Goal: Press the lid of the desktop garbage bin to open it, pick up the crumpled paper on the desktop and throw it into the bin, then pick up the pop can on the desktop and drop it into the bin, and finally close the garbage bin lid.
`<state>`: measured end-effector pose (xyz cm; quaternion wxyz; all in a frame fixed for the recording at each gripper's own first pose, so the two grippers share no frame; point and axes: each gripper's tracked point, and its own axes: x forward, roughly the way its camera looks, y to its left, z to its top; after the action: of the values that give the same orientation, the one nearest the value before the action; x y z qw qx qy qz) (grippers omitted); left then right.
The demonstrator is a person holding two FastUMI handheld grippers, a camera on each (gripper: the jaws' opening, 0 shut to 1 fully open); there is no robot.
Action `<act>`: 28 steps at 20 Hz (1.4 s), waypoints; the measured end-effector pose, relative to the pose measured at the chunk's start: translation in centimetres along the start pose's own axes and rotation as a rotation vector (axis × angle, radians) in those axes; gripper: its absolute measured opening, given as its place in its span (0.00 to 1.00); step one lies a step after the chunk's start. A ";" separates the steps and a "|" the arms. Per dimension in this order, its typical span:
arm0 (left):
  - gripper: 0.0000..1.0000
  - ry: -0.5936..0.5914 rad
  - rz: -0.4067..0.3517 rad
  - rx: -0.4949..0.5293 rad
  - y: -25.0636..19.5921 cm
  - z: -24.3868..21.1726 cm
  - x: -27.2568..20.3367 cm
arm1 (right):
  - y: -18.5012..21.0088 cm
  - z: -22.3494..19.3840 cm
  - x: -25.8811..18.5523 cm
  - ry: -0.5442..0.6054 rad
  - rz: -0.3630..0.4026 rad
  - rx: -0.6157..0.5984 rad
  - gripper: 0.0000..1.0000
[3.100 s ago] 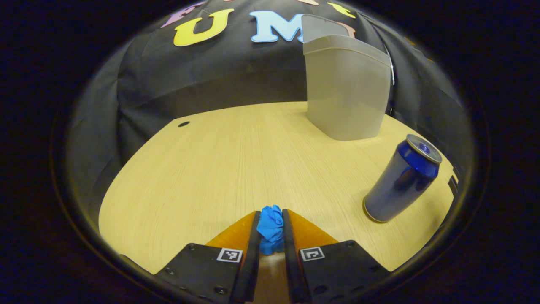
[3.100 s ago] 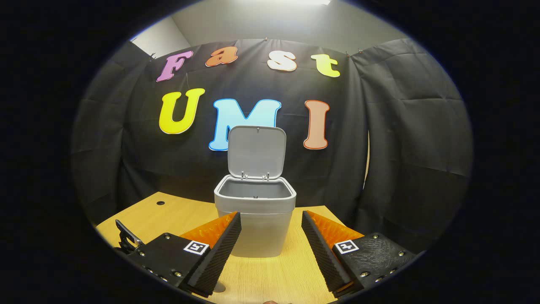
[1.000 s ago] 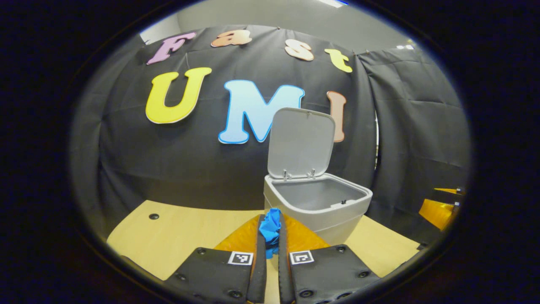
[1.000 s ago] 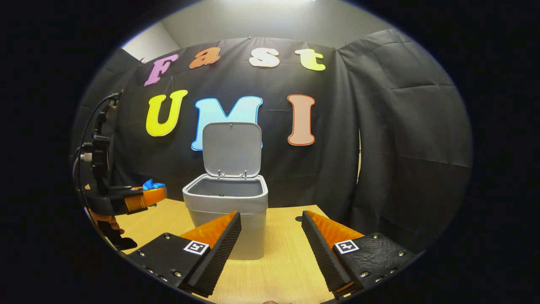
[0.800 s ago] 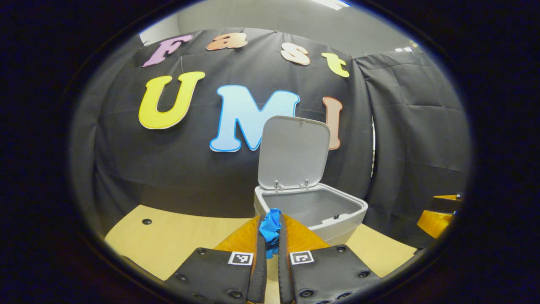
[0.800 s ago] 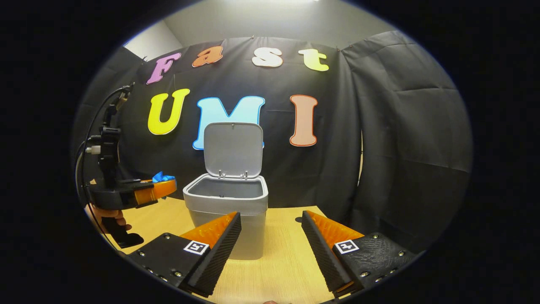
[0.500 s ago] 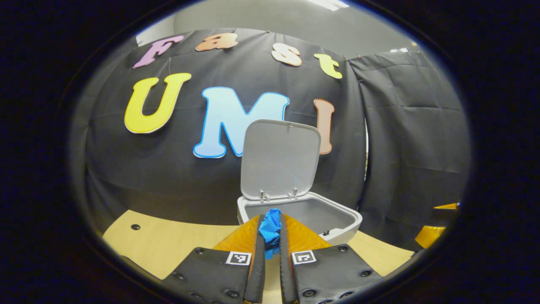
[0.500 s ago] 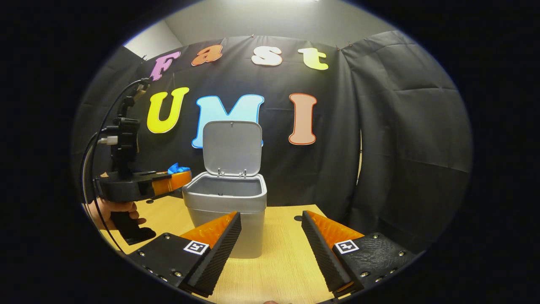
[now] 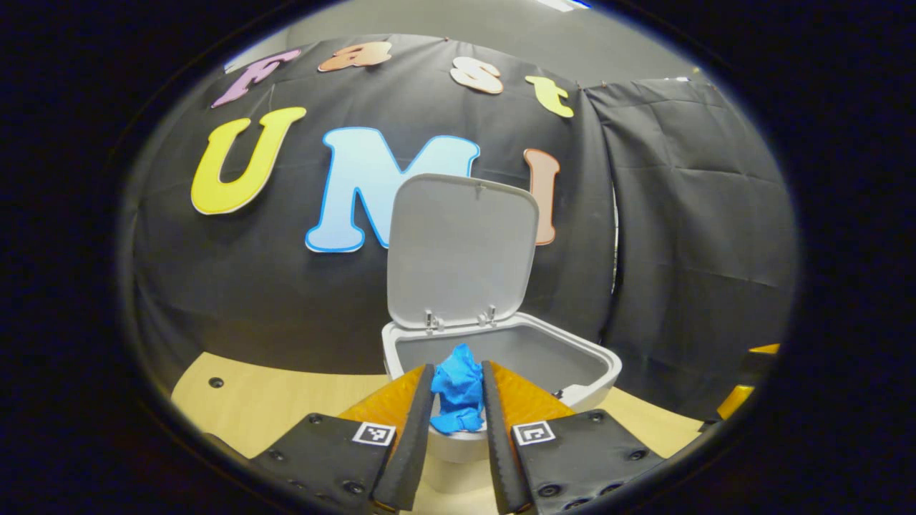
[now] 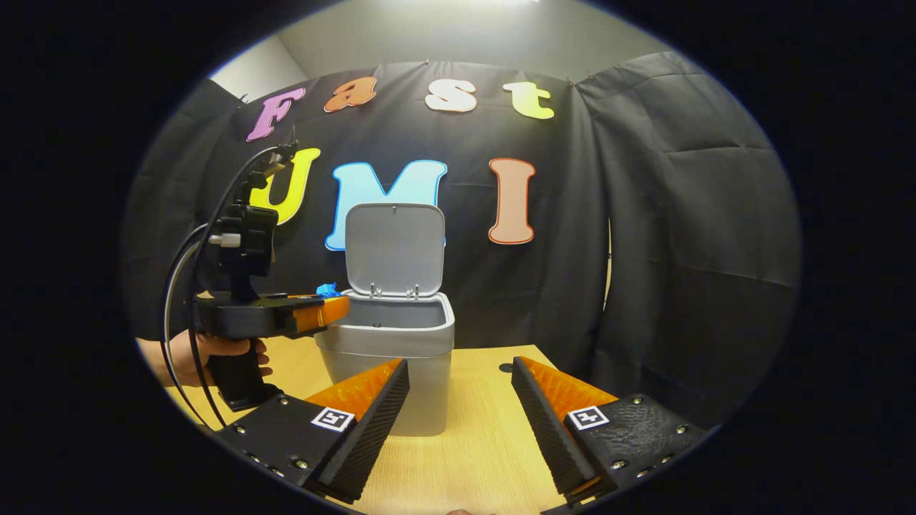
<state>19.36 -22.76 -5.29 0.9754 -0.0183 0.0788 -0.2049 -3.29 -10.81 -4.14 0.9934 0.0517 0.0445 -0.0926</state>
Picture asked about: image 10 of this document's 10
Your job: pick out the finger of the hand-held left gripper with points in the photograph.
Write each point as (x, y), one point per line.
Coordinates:
(322, 313)

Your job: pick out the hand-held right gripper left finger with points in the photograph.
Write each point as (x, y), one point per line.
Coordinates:
(365, 443)

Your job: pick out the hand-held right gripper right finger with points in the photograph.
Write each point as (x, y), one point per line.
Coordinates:
(547, 436)

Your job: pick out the blue paper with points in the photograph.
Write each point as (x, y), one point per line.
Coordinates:
(329, 290)

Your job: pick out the white desktop garbage bin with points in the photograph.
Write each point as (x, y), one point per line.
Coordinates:
(393, 250)

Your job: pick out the wooden desktop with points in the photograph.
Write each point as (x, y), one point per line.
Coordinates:
(472, 429)

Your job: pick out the black backdrop cloth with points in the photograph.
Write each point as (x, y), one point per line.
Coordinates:
(644, 250)

